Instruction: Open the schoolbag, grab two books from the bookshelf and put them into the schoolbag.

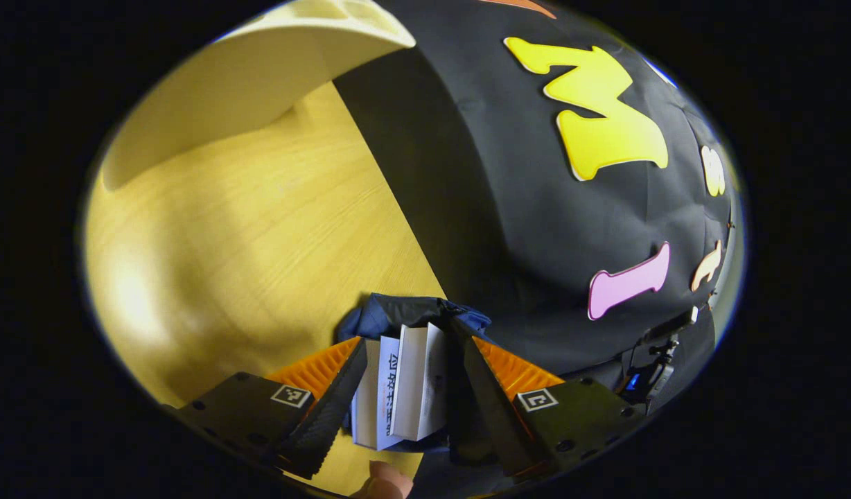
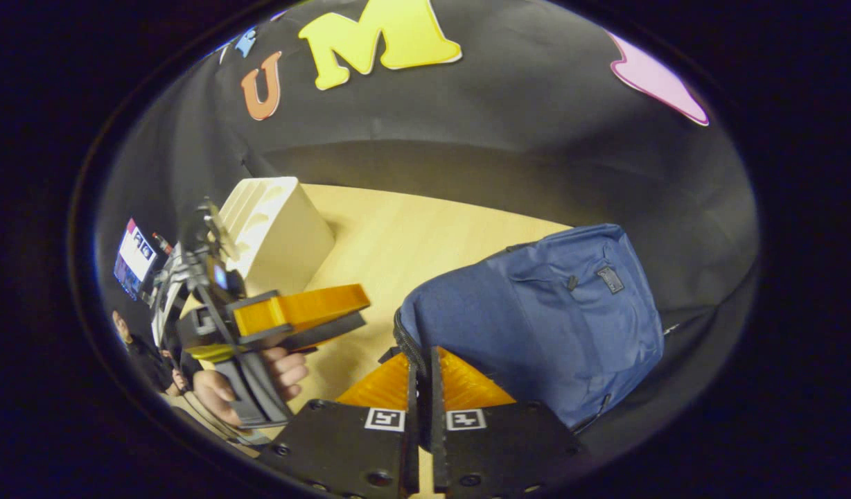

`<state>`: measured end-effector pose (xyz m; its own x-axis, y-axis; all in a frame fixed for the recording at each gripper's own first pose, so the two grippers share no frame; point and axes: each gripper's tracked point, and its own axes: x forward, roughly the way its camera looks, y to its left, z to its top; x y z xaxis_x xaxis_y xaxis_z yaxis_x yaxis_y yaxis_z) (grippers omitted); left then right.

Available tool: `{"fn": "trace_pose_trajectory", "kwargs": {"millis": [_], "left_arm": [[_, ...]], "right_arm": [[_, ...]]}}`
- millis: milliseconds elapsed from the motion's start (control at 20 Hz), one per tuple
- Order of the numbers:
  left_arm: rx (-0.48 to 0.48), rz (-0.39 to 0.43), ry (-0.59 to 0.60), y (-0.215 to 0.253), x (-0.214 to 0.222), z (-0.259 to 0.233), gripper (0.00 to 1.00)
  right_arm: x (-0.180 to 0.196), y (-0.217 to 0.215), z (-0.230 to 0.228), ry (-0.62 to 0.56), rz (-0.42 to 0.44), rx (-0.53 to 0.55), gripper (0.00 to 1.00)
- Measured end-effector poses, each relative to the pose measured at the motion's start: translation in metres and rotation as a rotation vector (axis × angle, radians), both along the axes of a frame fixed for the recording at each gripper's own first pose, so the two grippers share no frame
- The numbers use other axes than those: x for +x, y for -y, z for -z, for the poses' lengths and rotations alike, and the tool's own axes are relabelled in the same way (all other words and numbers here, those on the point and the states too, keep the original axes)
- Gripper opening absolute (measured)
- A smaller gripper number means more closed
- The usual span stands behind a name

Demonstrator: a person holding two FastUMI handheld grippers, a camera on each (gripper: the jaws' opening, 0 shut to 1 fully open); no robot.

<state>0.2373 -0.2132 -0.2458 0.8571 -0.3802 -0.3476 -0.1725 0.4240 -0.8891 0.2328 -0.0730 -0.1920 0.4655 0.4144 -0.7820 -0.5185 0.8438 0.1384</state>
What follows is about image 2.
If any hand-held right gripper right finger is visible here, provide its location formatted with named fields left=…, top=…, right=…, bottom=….
left=429, top=347, right=586, bottom=499

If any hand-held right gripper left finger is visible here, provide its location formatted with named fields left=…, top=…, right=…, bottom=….
left=258, top=350, right=421, bottom=499

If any white bookshelf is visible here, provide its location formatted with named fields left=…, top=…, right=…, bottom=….
left=218, top=177, right=337, bottom=299

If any blue schoolbag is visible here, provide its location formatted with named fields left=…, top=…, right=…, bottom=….
left=393, top=223, right=667, bottom=436

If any black backdrop cloth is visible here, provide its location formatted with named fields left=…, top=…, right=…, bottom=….
left=96, top=0, right=760, bottom=444

